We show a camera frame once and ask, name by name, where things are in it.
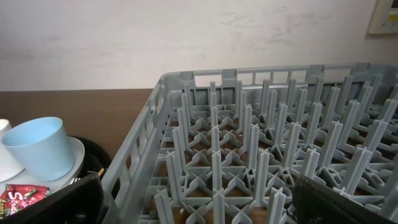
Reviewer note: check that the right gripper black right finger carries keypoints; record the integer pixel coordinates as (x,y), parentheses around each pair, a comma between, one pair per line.
(316,203)

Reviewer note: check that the wooden chopstick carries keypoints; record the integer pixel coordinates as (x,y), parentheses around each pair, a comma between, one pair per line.
(100,173)

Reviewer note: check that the red snack wrapper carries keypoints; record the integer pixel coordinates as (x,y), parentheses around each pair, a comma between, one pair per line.
(20,196)

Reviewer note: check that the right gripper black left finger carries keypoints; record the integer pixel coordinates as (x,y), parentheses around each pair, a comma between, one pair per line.
(80,202)

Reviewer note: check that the grey dishwasher rack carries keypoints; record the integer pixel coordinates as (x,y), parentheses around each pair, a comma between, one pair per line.
(227,146)

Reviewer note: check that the round black tray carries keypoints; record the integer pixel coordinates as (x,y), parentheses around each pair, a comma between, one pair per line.
(95,157)

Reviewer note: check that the light blue plastic cup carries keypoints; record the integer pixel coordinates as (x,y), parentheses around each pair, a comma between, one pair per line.
(41,146)

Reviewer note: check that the cream white cup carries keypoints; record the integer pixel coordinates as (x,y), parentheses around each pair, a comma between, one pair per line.
(10,167)

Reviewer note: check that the wall-mounted control panel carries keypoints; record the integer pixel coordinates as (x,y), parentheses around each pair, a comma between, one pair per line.
(384,18)

